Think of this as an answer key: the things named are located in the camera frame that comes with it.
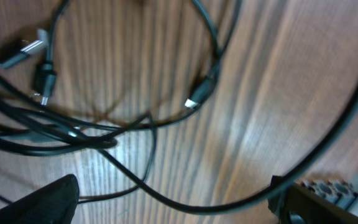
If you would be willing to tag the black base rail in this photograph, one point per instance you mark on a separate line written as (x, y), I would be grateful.
(338, 192)

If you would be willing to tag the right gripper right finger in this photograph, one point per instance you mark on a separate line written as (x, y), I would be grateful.
(297, 204)

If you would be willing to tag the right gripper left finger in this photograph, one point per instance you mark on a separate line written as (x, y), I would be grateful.
(53, 204)

